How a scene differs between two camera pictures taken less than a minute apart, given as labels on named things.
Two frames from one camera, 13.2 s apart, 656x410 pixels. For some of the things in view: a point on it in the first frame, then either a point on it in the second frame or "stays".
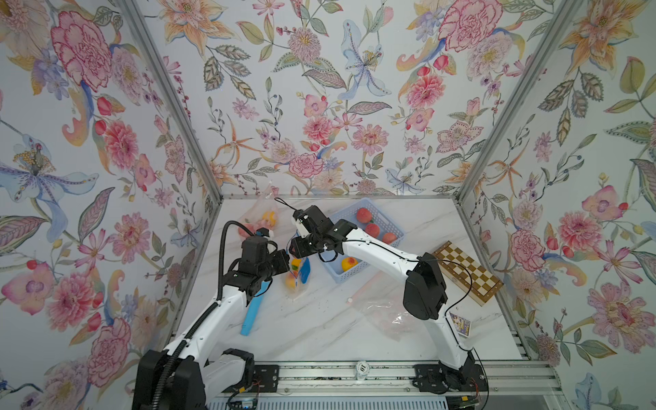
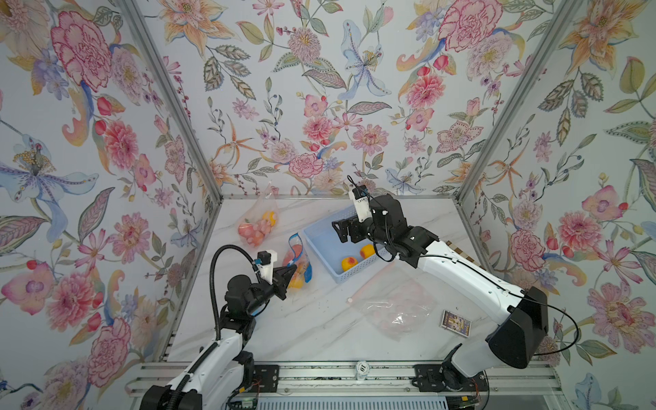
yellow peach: (270, 218) stays
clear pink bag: (381, 302) stays
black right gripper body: (306, 247) to (368, 232)
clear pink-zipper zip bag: (264, 212) stays
